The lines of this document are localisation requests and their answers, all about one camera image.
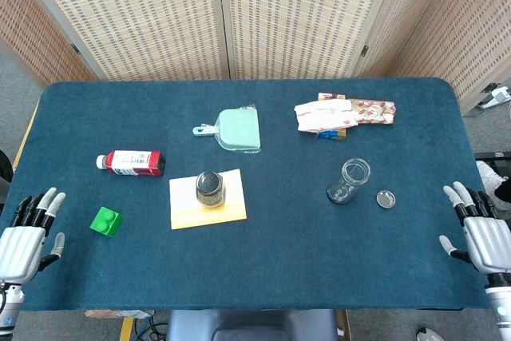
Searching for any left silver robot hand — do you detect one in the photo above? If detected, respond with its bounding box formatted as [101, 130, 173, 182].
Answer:
[0, 187, 67, 281]

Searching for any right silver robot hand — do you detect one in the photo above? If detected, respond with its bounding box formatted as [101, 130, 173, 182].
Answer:
[438, 180, 511, 276]

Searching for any clear glass jar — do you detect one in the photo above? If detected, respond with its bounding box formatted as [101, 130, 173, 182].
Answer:
[326, 157, 371, 205]

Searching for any dark trouser leg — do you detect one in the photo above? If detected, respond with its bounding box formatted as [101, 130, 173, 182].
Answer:
[493, 176, 511, 211]

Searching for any black round object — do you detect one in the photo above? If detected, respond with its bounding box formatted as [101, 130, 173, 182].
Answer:
[0, 149, 14, 182]

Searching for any green toy block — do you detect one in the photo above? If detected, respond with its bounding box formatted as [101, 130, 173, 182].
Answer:
[89, 206, 124, 238]

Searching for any red label juice bottle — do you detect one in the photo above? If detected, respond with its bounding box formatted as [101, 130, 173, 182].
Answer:
[95, 149, 166, 177]

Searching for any white power strip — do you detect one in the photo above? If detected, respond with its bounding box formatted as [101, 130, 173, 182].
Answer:
[481, 83, 511, 109]

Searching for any yellow white booklet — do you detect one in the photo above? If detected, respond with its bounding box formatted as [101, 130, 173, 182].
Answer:
[168, 169, 248, 231]

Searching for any brown red patterned packet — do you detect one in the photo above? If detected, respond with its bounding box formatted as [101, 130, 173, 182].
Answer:
[347, 97, 397, 126]

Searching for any blue orange small box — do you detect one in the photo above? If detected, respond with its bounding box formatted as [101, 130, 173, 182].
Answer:
[317, 92, 347, 141]

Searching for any glass jar black lid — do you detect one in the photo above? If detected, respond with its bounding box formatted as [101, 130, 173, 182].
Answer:
[195, 171, 227, 209]

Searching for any white pink snack packet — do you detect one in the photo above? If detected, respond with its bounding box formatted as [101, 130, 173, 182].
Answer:
[294, 100, 359, 133]

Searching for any blue tablecloth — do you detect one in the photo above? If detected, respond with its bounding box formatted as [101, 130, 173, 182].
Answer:
[3, 77, 502, 312]

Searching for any dark grey chair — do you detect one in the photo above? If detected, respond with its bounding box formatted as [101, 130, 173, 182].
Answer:
[165, 308, 340, 341]

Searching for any mint green dustpan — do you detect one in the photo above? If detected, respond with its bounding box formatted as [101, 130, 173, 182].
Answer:
[192, 105, 262, 154]

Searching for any woven folding screen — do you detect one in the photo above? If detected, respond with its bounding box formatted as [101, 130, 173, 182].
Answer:
[0, 0, 511, 115]

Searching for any floor cable bundle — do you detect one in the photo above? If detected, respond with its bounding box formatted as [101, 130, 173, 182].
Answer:
[133, 311, 169, 341]

